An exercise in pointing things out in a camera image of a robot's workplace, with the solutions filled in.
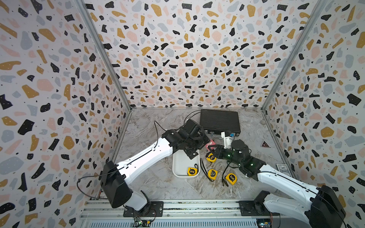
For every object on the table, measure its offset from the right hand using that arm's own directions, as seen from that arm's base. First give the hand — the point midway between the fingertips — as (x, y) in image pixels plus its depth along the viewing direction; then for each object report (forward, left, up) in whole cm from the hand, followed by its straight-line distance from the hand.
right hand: (208, 148), depth 77 cm
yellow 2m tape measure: (-10, -14, -17) cm, 24 cm away
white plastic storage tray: (-3, +15, -16) cm, 22 cm away
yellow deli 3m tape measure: (+2, -3, -16) cm, 16 cm away
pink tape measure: (+2, -1, +2) cm, 3 cm away
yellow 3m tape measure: (-8, -3, -16) cm, 18 cm away
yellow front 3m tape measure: (-7, +9, -16) cm, 20 cm away
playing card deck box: (-3, -47, -19) cm, 51 cm away
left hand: (-1, 0, +4) cm, 5 cm away
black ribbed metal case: (+32, -11, -14) cm, 36 cm away
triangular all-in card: (+15, -42, -20) cm, 48 cm away
